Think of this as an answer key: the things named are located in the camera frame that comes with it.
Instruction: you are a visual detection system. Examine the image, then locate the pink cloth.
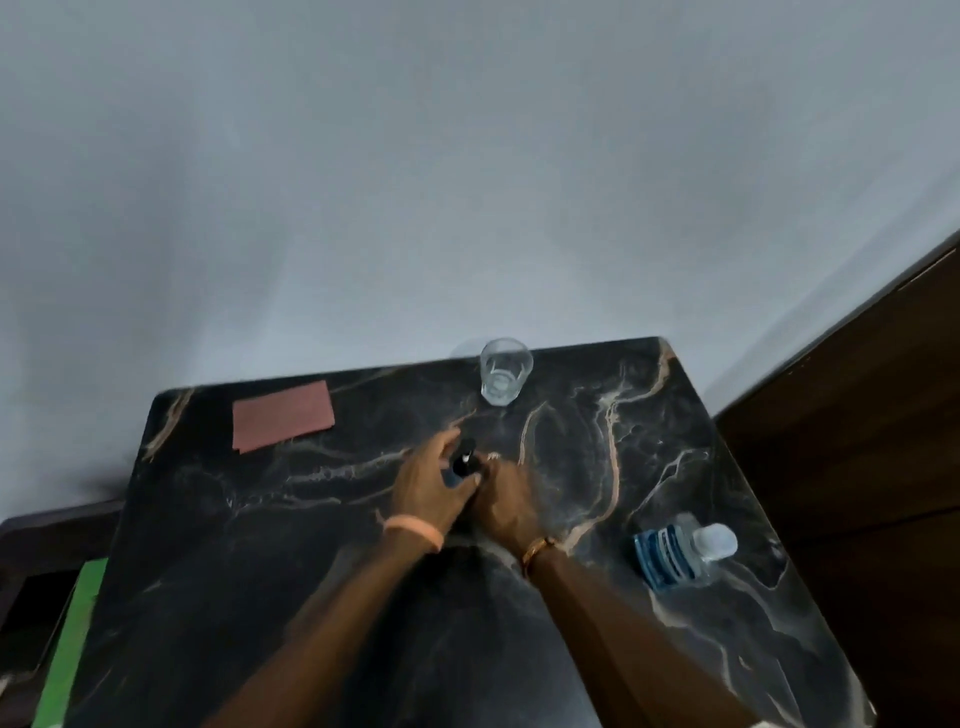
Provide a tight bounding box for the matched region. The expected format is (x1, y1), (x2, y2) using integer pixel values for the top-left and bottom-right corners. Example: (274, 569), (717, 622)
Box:
(231, 380), (336, 455)

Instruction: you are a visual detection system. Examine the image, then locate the person's left hand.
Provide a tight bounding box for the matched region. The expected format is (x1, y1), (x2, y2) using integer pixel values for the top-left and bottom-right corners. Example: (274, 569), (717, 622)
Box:
(384, 427), (483, 538)

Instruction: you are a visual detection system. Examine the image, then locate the clear drinking glass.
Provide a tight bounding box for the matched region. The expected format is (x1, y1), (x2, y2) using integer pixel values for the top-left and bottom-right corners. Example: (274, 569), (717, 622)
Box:
(480, 337), (534, 408)

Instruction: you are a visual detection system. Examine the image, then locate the gold bangle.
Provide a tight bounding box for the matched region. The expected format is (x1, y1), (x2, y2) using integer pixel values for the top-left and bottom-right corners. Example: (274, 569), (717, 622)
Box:
(521, 535), (559, 579)

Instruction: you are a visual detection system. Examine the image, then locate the person's right forearm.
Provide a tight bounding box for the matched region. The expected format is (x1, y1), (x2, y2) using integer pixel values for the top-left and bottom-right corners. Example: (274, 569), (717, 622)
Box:
(528, 547), (759, 728)

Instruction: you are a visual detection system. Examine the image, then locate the orange wristband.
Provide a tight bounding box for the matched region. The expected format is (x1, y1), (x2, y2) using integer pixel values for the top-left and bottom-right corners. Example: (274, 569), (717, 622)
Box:
(382, 515), (445, 554)

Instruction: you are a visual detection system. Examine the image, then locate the person's right hand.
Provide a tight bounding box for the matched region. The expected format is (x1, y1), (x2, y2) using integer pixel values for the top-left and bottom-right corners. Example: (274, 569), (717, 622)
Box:
(470, 452), (558, 558)

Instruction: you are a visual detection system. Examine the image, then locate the green mat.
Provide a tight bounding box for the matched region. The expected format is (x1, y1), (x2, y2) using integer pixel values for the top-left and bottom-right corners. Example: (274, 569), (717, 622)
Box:
(31, 558), (110, 728)

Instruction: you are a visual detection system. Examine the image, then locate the plastic water bottle blue label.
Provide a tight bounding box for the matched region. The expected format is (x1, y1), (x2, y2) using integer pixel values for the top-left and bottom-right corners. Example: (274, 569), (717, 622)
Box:
(633, 513), (739, 592)

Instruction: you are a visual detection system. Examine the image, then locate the dark wooden door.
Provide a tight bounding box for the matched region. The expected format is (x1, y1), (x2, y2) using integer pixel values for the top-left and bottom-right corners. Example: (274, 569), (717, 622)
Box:
(712, 232), (960, 728)

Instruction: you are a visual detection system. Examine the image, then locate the dark wooden furniture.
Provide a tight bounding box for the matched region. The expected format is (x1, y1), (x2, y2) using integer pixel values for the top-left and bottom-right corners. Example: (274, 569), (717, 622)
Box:
(0, 498), (125, 728)

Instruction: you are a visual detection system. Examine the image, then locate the person's left forearm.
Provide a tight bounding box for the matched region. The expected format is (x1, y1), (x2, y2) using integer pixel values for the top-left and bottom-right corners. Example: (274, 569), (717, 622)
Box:
(202, 526), (444, 728)

